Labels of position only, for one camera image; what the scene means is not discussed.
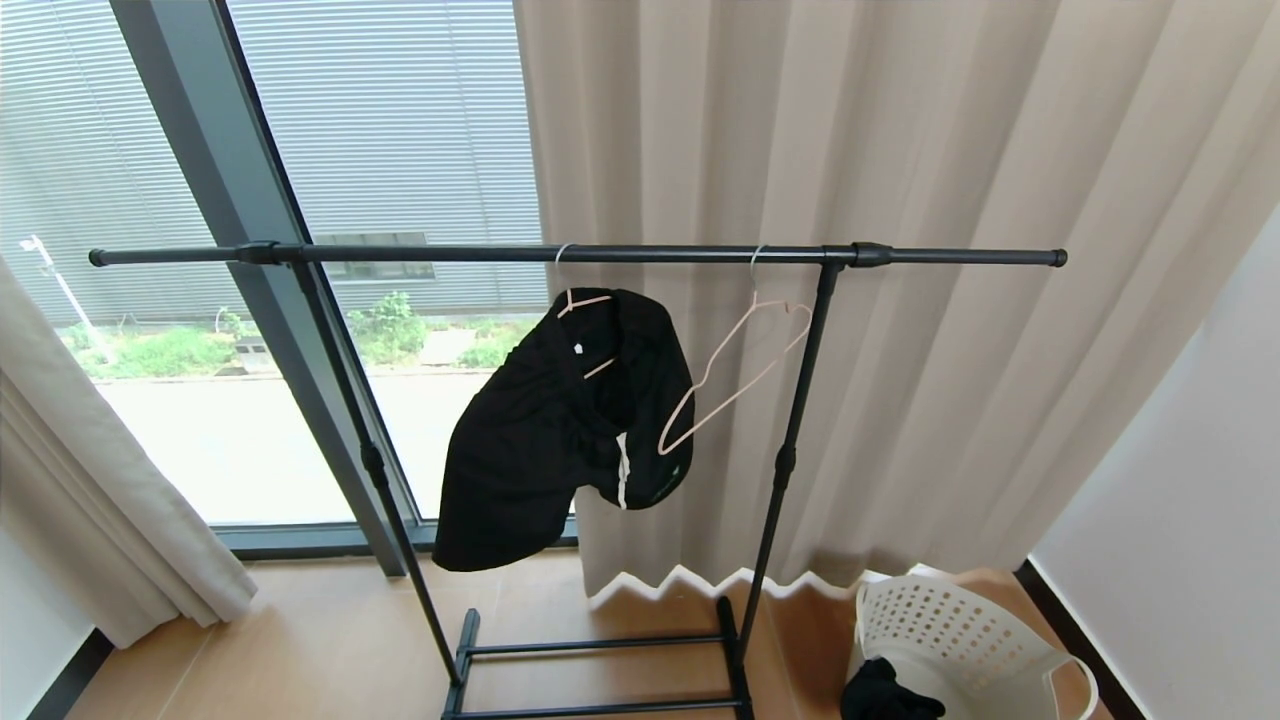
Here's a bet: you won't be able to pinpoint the black shorts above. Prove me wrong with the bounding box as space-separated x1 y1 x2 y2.
432 287 696 573

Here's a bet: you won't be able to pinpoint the white laundry basket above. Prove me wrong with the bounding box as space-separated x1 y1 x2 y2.
848 572 1099 720

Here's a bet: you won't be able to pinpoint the window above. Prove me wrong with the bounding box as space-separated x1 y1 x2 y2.
0 0 581 578

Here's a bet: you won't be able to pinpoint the pink clothes hanger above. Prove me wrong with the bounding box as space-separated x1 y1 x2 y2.
657 245 814 457
553 243 618 381

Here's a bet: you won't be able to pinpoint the beige curtain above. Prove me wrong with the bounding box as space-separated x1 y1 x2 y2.
513 0 1280 603
0 255 259 649

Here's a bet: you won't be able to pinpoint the black clothes rack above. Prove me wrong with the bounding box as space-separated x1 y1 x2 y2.
88 240 1069 720

